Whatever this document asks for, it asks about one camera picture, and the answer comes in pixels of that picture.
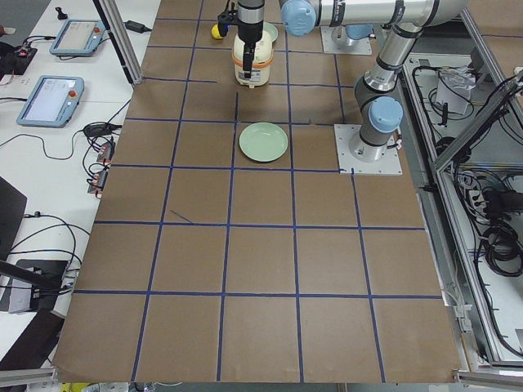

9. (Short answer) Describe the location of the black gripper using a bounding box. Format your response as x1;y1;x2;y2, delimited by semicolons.
236;0;264;79

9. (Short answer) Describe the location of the cream rice cooker orange handle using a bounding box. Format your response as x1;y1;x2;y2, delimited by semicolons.
232;30;274;88

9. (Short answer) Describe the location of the green plate near arm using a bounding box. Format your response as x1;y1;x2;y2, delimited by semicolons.
263;21;279;42
239;122;288;163

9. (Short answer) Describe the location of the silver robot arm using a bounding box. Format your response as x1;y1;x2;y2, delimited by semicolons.
349;22;422;163
279;0;467;92

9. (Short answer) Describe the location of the yellow toy fruit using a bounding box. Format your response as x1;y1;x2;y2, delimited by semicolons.
211;24;224;40

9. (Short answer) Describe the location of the black power adapter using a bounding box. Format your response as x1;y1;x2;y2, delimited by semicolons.
124;20;151;33

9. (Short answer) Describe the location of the far blue teach pendant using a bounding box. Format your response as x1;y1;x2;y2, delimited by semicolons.
49;20;105;56

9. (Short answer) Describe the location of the blue teach pendant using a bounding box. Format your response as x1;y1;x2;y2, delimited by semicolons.
16;75;85;128
49;20;105;56

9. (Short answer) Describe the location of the near blue teach pendant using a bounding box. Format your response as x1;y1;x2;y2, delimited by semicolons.
16;75;85;128

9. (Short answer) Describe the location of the person in white shirt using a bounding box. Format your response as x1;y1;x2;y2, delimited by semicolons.
0;25;16;37

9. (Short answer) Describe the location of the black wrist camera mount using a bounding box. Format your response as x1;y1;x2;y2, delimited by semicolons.
217;1;238;38

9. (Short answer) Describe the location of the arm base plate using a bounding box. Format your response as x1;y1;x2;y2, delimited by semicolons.
320;24;373;56
334;124;403;176

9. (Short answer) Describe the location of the aluminium frame post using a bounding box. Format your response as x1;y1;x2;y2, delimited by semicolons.
92;0;143;86

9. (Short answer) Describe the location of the black coiled cable bundle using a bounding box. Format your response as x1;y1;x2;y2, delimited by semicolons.
473;222;522;283

